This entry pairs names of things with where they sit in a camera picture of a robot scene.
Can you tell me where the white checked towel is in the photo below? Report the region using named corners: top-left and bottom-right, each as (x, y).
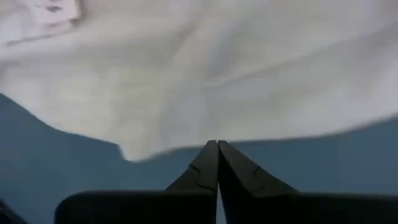
top-left (0, 0), bottom-right (398, 162)

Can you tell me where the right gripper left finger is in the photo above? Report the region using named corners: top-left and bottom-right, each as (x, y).
top-left (54, 139), bottom-right (220, 224)

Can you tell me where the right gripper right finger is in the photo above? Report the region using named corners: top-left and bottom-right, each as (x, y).
top-left (218, 139), bottom-right (398, 224)

